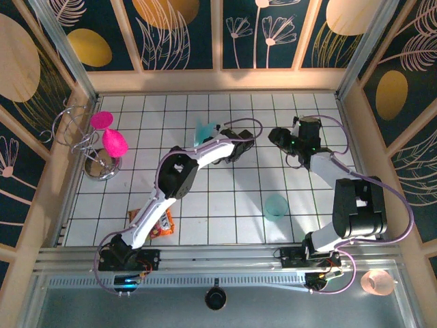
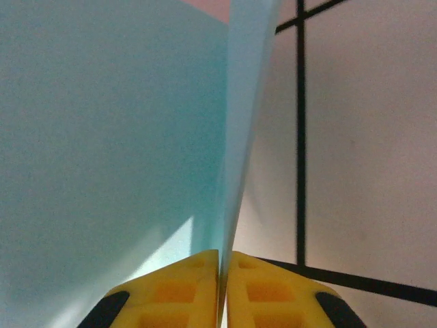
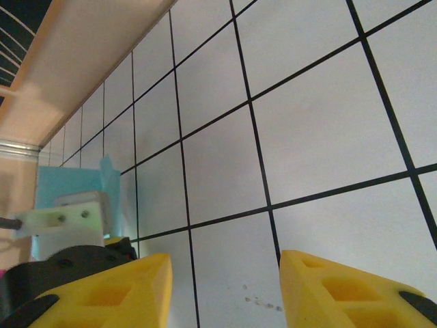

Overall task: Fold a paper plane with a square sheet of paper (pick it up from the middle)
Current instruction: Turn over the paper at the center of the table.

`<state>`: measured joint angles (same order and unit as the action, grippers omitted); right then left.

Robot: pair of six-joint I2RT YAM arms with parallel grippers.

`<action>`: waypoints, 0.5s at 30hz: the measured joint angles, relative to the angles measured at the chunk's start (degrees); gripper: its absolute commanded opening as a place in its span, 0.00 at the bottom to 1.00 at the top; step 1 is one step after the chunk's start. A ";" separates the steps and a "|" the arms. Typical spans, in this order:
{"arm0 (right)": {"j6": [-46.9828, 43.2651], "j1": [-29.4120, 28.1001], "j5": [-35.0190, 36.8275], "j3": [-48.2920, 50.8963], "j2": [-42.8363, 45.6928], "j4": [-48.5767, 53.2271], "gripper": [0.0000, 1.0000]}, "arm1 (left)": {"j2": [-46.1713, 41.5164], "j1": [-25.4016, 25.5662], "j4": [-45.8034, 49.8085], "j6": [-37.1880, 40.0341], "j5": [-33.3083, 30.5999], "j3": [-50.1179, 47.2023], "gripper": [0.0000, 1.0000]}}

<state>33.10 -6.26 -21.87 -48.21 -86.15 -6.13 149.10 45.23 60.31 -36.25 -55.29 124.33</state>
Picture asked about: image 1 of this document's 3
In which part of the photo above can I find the slotted white cable duct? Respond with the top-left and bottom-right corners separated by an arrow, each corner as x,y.
46,275 -> 308,291

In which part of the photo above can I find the black round knob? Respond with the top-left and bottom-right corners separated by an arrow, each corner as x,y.
204,286 -> 228,311

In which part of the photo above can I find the light blue cloth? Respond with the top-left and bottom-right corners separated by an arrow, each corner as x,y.
193,118 -> 219,146

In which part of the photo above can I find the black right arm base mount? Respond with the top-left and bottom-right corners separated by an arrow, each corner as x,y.
279,246 -> 342,271

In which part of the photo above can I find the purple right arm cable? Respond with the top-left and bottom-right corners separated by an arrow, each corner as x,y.
307,115 -> 415,295

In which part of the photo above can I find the peach translucent plastic cup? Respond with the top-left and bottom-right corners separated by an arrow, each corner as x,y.
360,269 -> 393,297

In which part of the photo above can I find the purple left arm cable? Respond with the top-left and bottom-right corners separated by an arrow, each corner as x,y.
92,118 -> 264,297

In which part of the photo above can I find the pink plastic wine glass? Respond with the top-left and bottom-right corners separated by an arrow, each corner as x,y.
90,111 -> 130,159

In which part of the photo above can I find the small circuit board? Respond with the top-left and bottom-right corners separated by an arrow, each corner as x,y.
113,273 -> 146,292
305,271 -> 344,293

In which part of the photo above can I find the teal translucent plastic cup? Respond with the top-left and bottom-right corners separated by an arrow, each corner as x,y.
265,194 -> 290,222

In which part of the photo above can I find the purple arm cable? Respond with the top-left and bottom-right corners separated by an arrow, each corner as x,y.
307,115 -> 415,295
92,118 -> 264,297

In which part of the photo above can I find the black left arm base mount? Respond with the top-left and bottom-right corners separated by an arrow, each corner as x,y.
98,248 -> 161,273

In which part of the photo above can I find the metal wire glass rack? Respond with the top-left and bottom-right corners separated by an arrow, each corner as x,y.
39,104 -> 123,182

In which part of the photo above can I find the aluminium mounting rail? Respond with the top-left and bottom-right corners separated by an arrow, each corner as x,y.
33,242 -> 402,274

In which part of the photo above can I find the aluminium frame post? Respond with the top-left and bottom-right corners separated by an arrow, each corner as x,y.
29,0 -> 100,102
336,0 -> 399,99

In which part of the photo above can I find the red fruit candy bag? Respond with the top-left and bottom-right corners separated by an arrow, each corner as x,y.
128,208 -> 175,239

